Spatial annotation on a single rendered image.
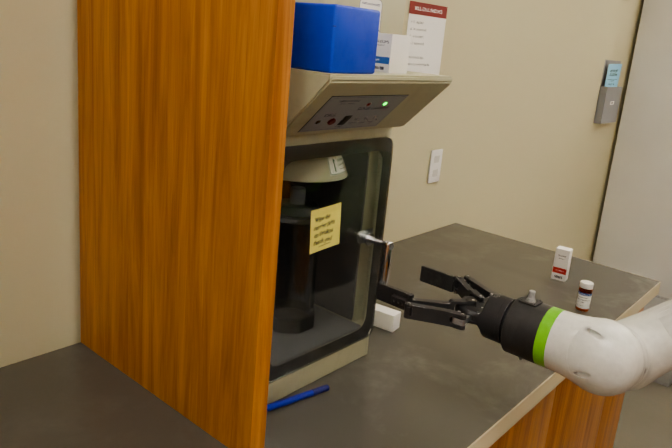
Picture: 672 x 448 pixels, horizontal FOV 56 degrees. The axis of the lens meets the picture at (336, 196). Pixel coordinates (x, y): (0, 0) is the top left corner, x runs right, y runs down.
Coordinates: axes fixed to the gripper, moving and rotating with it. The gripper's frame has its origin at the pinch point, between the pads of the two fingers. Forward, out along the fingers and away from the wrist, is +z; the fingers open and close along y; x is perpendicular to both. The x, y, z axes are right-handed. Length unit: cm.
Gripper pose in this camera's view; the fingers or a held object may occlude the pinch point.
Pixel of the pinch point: (405, 283)
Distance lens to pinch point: 115.6
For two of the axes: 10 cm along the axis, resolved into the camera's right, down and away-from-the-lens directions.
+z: -7.6, -2.2, 6.2
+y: -6.5, 1.3, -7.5
